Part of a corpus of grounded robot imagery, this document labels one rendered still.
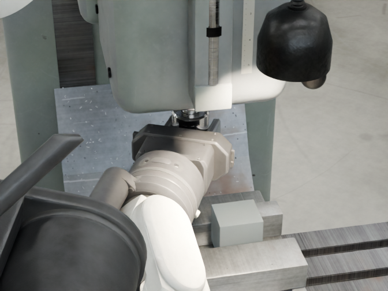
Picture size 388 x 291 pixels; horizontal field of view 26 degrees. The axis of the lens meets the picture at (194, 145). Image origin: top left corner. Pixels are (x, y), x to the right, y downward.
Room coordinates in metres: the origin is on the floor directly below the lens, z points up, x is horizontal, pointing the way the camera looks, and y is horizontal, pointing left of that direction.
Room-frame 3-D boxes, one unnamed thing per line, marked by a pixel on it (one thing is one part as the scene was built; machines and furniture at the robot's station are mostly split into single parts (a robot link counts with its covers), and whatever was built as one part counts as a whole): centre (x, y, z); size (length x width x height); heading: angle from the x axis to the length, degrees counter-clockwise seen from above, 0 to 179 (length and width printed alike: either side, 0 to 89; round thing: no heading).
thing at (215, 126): (0.89, -0.03, 1.23); 0.06 x 0.02 x 0.03; 166
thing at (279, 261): (0.85, -0.07, 1.05); 0.15 x 0.06 x 0.04; 102
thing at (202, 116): (0.90, 0.00, 1.26); 0.05 x 0.05 x 0.01
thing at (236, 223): (0.91, -0.06, 1.07); 0.06 x 0.05 x 0.06; 102
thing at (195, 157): (0.81, 0.03, 1.23); 0.13 x 0.12 x 0.10; 76
